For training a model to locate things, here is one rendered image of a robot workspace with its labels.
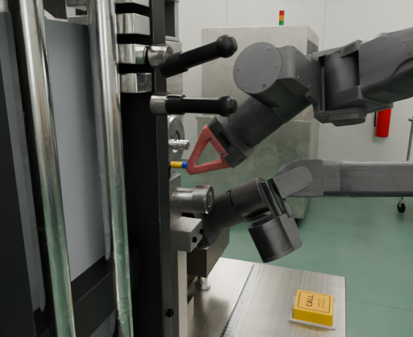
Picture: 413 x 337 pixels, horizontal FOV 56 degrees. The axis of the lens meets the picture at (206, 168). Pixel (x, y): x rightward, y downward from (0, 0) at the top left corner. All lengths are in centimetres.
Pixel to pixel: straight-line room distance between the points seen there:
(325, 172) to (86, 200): 43
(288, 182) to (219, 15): 475
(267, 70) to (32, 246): 29
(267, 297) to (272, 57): 55
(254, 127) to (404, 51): 19
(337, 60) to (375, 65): 5
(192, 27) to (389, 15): 233
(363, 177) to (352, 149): 449
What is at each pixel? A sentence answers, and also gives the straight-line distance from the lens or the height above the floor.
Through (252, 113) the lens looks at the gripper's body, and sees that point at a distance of 50.
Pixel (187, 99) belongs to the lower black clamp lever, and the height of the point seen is 134.
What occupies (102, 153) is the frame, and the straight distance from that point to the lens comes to 24.
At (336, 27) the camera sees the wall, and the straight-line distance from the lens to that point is 504.
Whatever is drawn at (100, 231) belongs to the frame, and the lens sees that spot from 28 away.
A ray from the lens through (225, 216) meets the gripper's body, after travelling 62.
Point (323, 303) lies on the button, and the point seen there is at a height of 92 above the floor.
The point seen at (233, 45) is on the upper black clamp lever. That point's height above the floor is 137.
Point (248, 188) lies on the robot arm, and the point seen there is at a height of 118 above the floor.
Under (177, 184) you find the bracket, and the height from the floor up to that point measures 119.
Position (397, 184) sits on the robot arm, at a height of 118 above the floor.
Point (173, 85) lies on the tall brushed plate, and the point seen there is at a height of 128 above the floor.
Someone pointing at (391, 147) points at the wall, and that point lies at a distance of 515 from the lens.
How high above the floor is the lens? 136
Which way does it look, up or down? 15 degrees down
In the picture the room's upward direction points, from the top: straight up
